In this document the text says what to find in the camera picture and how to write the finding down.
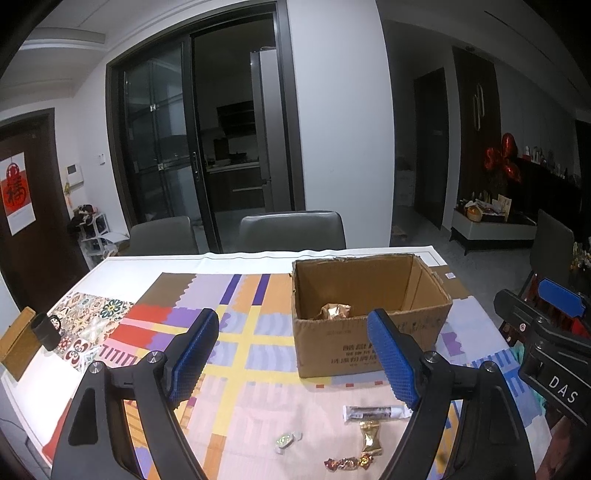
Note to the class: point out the gold foil snack packet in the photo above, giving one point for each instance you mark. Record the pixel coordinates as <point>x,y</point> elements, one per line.
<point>334,312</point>
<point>371,438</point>

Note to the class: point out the dark silver stick packet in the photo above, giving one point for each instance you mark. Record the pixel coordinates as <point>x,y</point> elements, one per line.
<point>376,412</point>

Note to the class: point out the white low side table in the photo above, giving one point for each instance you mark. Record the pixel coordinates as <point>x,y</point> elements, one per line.
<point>494,233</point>

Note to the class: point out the black mug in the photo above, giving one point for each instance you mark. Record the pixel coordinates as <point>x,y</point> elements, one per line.
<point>46,330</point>

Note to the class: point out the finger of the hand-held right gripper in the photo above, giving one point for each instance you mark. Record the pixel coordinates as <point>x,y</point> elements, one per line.
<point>512,311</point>
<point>561,295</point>

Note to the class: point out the colourful printed tablecloth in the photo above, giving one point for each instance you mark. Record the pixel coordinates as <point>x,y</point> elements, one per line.
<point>258,406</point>

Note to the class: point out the white shoe rack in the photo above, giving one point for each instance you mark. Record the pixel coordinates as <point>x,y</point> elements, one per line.
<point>94,235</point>

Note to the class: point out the dark sideboard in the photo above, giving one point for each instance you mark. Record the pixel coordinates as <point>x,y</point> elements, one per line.
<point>545,189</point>

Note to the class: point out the red white door poster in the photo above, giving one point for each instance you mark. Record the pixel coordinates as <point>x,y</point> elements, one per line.
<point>16,194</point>

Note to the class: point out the dark tall cabinet door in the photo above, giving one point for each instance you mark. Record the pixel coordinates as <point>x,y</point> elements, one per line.
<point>475,147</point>

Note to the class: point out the brown twisted candy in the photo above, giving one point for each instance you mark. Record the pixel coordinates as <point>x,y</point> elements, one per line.
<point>348,463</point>

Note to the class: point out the white intercom panel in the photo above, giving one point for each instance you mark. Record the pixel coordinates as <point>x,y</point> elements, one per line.
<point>75,174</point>

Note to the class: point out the black framed sliding glass door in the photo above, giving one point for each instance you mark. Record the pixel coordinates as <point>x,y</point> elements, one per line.
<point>152,138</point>

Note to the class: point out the brown cardboard box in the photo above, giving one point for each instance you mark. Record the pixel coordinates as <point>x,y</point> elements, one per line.
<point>351,350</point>

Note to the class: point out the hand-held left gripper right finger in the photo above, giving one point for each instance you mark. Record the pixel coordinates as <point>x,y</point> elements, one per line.
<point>395,360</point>

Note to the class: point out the grey refrigerator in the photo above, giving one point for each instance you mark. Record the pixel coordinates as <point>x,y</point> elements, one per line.
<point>272,138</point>

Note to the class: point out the red foil balloons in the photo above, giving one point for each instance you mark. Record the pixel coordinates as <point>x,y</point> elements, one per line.
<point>501,157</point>

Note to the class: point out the dark brown door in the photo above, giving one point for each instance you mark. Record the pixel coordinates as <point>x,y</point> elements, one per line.
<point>51,207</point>

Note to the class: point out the grey dining chair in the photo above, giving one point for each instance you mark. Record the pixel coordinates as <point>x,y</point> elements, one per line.
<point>551,249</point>
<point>161,235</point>
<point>291,230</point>

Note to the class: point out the small green candy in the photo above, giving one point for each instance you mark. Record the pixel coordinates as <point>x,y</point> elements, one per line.
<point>286,441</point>

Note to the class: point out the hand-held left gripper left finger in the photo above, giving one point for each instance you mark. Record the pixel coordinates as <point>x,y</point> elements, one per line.
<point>191,360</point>

